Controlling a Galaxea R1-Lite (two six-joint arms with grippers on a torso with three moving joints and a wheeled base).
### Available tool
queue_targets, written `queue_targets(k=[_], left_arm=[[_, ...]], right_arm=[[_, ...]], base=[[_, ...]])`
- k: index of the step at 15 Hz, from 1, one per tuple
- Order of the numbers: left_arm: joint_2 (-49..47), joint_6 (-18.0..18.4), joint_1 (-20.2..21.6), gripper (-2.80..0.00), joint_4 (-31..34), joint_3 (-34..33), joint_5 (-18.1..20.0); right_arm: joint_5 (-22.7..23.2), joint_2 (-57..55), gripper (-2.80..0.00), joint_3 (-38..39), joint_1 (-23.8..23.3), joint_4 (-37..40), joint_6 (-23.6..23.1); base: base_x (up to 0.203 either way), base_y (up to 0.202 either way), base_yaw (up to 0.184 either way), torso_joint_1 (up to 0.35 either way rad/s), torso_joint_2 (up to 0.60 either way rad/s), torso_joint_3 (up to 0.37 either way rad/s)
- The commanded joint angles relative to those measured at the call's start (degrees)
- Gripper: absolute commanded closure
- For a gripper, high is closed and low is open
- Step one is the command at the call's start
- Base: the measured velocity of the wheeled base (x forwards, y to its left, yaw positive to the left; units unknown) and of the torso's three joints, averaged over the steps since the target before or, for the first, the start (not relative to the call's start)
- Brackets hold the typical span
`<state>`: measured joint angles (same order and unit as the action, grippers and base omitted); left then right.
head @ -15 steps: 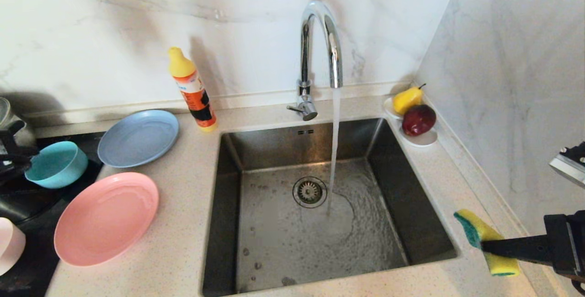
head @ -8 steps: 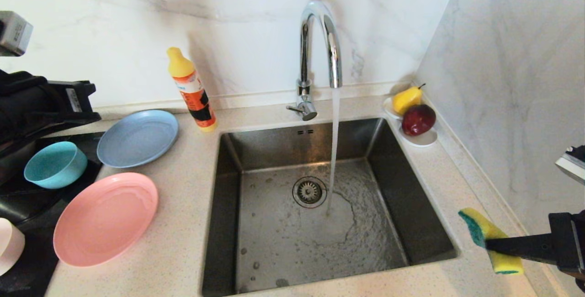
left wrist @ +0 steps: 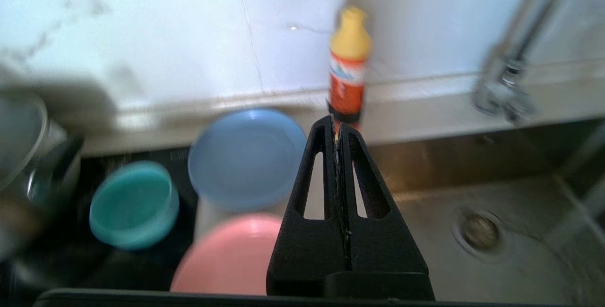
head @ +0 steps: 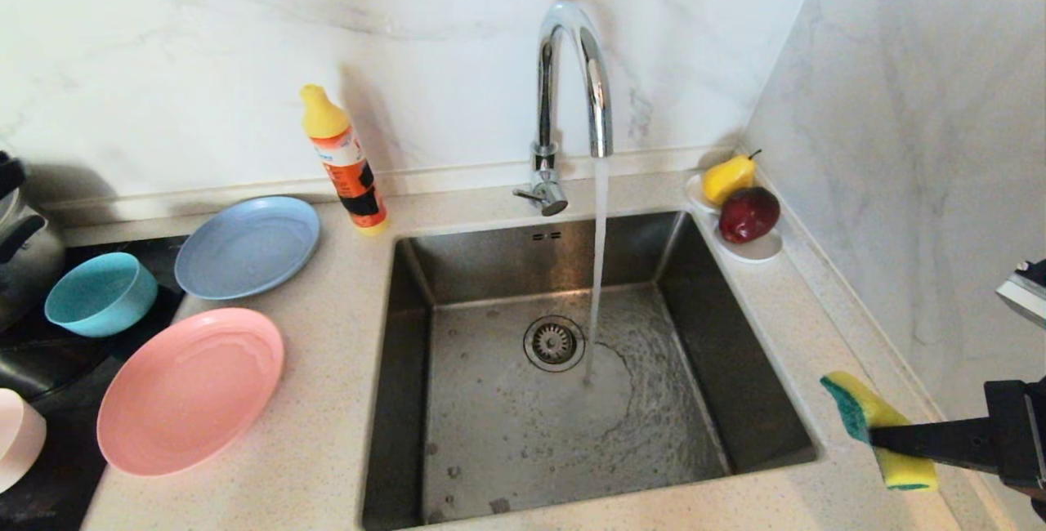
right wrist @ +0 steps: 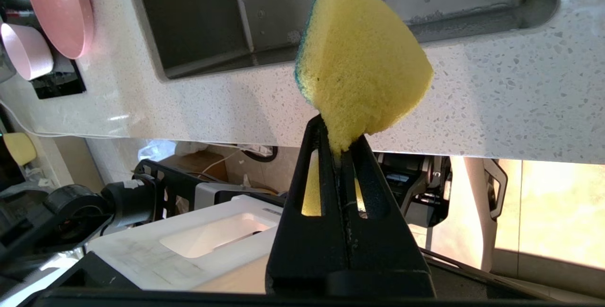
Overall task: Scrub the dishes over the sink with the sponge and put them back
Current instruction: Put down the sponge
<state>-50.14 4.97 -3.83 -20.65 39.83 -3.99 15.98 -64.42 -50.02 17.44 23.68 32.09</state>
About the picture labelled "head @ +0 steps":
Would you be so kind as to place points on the stainless steel pot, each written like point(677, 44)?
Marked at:
point(29, 261)

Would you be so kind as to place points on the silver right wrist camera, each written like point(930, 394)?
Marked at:
point(1025, 294)

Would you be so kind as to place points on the stainless steel sink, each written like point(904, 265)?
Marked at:
point(507, 449)

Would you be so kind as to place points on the black induction cooktop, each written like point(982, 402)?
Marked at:
point(73, 400)

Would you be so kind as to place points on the dark red apple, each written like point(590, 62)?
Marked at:
point(747, 216)

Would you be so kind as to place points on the yellow sponge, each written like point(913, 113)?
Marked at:
point(858, 408)

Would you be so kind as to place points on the yellow pear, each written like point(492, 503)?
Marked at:
point(725, 180)

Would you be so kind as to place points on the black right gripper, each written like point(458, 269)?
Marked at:
point(1021, 433)

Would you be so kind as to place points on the small light pink plate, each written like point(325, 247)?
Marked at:
point(18, 437)

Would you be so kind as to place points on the teal bowl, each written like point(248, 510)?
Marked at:
point(98, 294)

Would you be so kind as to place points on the large salmon pink plate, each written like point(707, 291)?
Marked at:
point(188, 392)

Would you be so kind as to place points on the orange dish soap bottle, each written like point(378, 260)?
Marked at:
point(353, 180)

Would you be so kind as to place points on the white fruit dish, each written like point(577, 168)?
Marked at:
point(757, 252)

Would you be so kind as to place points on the metal sink drain strainer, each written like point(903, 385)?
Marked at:
point(554, 345)

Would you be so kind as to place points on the chrome gooseneck faucet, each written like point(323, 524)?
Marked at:
point(544, 106)

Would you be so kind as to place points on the blue plate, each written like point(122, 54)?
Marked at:
point(245, 247)

